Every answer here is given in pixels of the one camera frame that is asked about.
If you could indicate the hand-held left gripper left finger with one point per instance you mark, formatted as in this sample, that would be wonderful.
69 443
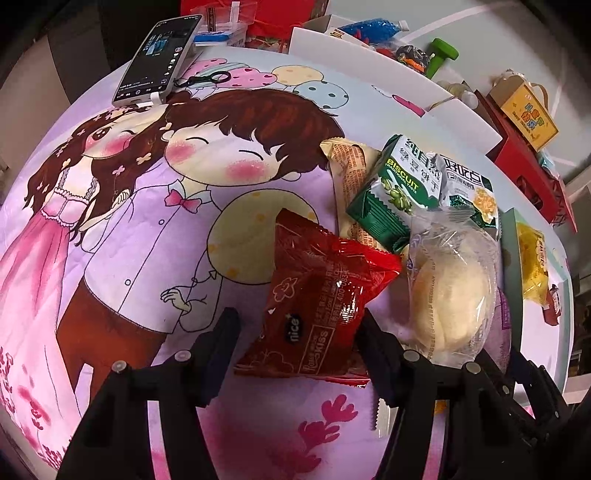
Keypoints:
222 350

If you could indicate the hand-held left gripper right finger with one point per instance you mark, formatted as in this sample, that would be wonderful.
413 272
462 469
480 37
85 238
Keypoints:
370 344

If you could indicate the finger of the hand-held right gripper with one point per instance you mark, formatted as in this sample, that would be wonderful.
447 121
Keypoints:
542 392

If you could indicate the white tray with mint rim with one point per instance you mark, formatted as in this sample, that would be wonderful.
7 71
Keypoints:
535 334

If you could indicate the red snack packet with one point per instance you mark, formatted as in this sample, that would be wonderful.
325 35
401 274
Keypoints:
314 295

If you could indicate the clear bread packet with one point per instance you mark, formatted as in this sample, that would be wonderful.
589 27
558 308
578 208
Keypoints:
448 286

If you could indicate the green biscuit packet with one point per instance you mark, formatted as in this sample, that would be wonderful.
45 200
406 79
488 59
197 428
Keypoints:
392 198

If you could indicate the beige snack packet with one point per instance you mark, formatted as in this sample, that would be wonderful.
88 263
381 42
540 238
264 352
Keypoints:
351 166

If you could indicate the yellow bread packet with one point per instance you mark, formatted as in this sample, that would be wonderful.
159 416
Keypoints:
533 263

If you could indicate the printed cartoon blanket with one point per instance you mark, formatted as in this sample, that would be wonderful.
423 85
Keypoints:
138 207

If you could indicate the white and green snack packet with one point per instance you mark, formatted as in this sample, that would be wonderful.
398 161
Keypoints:
466 184

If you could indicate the red gift box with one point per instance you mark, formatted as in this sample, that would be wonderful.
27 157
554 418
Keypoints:
531 175

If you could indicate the black scissors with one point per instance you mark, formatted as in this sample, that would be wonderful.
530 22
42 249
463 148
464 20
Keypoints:
210 78

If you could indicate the white cardboard box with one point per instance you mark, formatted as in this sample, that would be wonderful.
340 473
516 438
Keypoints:
351 64

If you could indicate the white phone stand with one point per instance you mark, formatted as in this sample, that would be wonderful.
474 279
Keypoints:
185 64

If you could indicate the toy car packet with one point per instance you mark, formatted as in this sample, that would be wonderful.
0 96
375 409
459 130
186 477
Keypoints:
412 57

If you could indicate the green dumbbell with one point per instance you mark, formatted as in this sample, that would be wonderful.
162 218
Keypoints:
441 55

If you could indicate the smartphone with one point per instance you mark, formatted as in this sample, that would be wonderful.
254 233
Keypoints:
157 55

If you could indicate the blue and white box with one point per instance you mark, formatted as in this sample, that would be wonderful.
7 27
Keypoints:
212 38

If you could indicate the blue water bottle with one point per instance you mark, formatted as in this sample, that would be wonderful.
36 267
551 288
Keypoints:
374 28

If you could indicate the clear plastic box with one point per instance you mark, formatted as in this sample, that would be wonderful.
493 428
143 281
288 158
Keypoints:
231 16

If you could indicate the red flat box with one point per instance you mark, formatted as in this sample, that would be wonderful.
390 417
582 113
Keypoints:
286 7

